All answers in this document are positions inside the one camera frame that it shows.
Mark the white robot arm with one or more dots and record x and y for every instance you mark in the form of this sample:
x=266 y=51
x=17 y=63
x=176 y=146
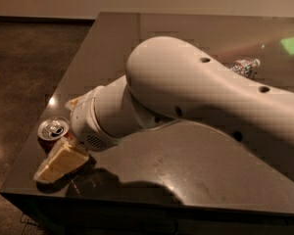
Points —
x=168 y=80

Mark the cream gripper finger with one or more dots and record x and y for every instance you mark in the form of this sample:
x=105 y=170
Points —
x=65 y=157
x=70 y=105

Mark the red coca-cola can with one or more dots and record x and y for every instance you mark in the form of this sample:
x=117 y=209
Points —
x=51 y=130

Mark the dark table cabinet base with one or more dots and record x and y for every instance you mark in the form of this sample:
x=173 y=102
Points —
x=73 y=216

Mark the clear plastic water bottle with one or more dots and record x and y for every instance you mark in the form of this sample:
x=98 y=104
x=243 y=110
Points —
x=245 y=67

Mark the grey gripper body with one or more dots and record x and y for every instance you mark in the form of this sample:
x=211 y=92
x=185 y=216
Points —
x=82 y=120

